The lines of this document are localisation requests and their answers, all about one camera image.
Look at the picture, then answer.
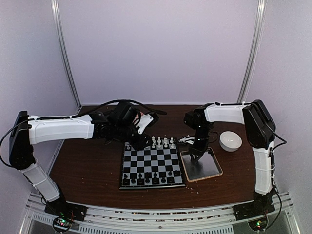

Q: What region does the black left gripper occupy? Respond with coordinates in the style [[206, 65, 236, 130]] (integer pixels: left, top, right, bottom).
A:
[[114, 122, 153, 151]]

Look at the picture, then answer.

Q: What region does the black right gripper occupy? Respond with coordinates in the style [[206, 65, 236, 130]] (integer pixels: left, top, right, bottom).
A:
[[189, 123, 211, 164]]

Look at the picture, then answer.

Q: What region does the wooden rimmed metal tray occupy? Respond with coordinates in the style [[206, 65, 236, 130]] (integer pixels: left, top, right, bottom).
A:
[[180, 147, 223, 182]]

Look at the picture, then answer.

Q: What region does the black and white chessboard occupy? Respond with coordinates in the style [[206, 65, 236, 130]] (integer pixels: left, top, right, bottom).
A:
[[119, 137, 186, 190]]

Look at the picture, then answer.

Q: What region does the black chess king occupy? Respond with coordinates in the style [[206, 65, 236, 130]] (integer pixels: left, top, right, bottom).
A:
[[152, 177, 159, 184]]

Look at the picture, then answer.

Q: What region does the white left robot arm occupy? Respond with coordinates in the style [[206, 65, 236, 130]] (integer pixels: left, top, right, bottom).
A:
[[9, 101, 155, 216]]

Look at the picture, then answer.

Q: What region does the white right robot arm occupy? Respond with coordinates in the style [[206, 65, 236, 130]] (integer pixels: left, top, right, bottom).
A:
[[184, 99, 276, 215]]

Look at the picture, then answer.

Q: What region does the red patterned bowl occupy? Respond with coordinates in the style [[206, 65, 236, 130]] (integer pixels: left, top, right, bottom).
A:
[[133, 111, 145, 123]]

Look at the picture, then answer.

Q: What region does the white ceramic bowl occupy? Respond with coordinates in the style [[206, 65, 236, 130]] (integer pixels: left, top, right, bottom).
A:
[[219, 131, 242, 152]]

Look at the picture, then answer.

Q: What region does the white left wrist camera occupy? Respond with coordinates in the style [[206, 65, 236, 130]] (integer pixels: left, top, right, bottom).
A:
[[136, 112, 159, 135]]

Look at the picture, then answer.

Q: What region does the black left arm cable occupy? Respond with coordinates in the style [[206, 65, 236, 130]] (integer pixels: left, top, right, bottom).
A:
[[70, 98, 168, 120]]

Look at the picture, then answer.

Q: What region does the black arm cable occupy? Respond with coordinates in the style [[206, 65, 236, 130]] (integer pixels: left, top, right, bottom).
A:
[[70, 98, 168, 120], [265, 126, 288, 227]]

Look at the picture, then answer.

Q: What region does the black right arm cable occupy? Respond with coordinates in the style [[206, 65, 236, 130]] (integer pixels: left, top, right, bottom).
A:
[[265, 126, 288, 227]]

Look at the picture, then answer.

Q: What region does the aluminium front rail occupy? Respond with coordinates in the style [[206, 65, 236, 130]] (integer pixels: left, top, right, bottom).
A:
[[17, 193, 302, 234]]

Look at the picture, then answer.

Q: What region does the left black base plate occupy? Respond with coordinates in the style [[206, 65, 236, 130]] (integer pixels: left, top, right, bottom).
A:
[[44, 203, 87, 233]]

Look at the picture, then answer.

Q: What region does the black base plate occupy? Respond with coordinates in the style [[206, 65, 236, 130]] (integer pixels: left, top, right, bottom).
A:
[[44, 203, 87, 233], [233, 202, 275, 232]]

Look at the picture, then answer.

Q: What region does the right aluminium corner post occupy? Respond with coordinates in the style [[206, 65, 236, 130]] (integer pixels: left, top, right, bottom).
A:
[[237, 0, 267, 103]]

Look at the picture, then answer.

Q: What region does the aluminium corner post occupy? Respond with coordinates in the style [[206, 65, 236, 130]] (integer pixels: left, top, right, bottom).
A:
[[237, 0, 267, 103], [51, 0, 82, 109]]

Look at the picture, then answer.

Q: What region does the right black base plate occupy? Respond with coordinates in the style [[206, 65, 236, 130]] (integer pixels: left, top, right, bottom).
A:
[[233, 202, 275, 232]]

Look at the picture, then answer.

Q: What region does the left aluminium corner post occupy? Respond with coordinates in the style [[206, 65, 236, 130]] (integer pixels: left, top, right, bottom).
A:
[[51, 0, 82, 109]]

